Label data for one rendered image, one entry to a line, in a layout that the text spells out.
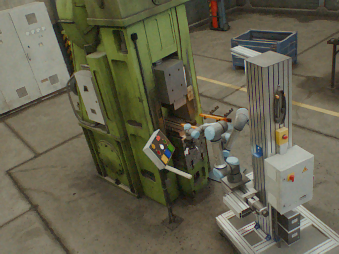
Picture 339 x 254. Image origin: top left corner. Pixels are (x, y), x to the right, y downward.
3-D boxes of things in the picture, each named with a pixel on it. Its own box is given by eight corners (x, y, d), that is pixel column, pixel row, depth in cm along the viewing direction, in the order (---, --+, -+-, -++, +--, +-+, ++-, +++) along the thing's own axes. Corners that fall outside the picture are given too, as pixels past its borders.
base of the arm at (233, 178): (245, 179, 332) (244, 171, 327) (232, 185, 328) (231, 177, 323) (236, 171, 345) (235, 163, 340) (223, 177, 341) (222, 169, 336)
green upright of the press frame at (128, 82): (180, 195, 452) (142, 18, 339) (167, 207, 437) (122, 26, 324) (157, 184, 481) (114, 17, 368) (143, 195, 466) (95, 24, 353)
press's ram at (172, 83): (192, 90, 398) (187, 57, 379) (170, 105, 376) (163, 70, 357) (166, 84, 426) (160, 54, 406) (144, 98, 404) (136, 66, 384)
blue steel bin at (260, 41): (298, 62, 753) (298, 30, 718) (279, 76, 710) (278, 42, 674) (251, 56, 834) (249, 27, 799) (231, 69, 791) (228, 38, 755)
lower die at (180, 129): (190, 129, 413) (189, 122, 409) (180, 137, 401) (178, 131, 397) (165, 121, 440) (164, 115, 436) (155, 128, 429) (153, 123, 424)
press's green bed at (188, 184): (211, 183, 462) (206, 154, 439) (193, 199, 441) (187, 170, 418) (180, 170, 498) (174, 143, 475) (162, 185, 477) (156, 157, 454)
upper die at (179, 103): (186, 102, 395) (185, 95, 391) (174, 110, 384) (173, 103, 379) (160, 96, 423) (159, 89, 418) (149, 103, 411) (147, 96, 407)
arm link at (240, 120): (248, 122, 330) (229, 159, 358) (248, 116, 339) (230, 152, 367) (237, 118, 330) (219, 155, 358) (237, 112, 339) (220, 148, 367)
